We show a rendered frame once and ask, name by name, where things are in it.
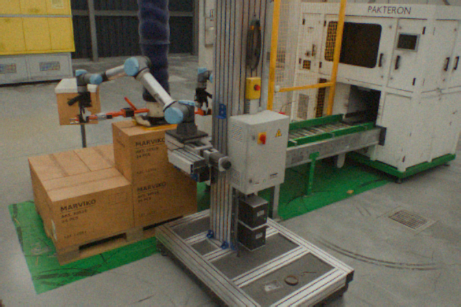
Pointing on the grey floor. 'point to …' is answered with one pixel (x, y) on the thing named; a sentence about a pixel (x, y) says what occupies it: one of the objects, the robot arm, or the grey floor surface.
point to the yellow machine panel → (35, 42)
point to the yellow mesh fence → (287, 44)
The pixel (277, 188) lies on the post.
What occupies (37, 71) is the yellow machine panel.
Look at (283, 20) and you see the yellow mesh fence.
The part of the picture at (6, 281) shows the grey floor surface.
